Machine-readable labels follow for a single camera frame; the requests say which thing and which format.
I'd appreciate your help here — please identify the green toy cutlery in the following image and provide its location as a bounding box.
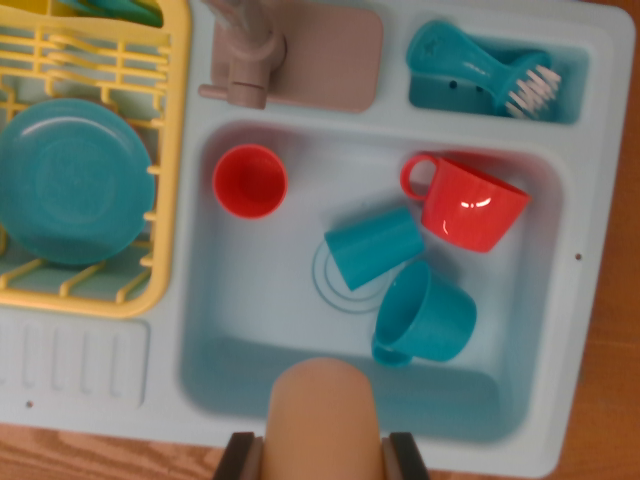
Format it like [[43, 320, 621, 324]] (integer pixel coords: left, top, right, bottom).
[[54, 0, 164, 29]]

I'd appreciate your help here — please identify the teal toy plate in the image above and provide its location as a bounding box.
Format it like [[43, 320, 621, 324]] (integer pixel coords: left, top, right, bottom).
[[0, 97, 156, 266]]

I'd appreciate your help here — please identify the red mug with handle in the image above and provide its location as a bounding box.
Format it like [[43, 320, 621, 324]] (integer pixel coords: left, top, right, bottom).
[[399, 153, 532, 255]]

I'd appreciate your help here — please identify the light blue toy sink unit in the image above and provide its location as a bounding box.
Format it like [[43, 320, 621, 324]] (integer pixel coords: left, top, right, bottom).
[[0, 0, 636, 479]]

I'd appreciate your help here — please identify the teal dish brush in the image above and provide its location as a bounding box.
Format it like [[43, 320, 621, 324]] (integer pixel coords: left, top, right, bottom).
[[405, 19, 562, 120]]

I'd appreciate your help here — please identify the teal tumbler cup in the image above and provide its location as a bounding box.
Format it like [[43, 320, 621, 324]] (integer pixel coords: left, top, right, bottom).
[[323, 207, 426, 291]]

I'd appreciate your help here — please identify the beige detergent bottle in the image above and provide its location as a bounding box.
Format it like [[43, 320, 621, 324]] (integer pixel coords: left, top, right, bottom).
[[260, 357, 386, 480]]

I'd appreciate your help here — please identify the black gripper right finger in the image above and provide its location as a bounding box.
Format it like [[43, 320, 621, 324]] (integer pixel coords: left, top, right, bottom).
[[381, 431, 432, 480]]

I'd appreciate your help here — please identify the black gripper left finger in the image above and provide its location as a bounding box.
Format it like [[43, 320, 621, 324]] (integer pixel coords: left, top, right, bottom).
[[212, 431, 264, 480]]

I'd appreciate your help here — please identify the yellow dish rack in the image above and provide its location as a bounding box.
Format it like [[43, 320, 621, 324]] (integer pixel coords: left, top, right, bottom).
[[0, 0, 194, 319]]

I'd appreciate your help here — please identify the red tumbler cup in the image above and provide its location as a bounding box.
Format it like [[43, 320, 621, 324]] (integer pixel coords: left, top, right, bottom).
[[212, 143, 290, 220]]

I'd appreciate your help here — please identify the teal mug with handle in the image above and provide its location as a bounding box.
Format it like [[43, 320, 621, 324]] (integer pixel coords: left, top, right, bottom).
[[370, 259, 478, 370]]

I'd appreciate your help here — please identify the grey toy faucet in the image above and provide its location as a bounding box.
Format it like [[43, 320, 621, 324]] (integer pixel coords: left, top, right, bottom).
[[198, 0, 385, 114]]

